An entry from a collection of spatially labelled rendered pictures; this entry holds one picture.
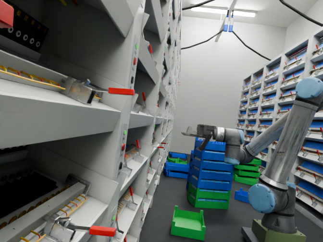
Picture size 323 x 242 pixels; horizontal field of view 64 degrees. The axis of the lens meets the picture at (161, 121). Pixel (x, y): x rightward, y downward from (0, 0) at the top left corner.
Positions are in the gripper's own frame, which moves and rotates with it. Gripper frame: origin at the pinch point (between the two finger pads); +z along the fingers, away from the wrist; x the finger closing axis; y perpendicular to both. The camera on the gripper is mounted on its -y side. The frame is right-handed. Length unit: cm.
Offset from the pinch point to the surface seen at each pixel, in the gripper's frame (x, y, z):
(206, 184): -50, -41, -24
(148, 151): 40.3, -8.1, 16.6
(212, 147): -50, -11, -26
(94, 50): 110, 21, 23
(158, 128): -30.0, 0.9, 17.9
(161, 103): -30.0, 19.4, 18.0
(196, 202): -48, -57, -18
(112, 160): 110, -1, 16
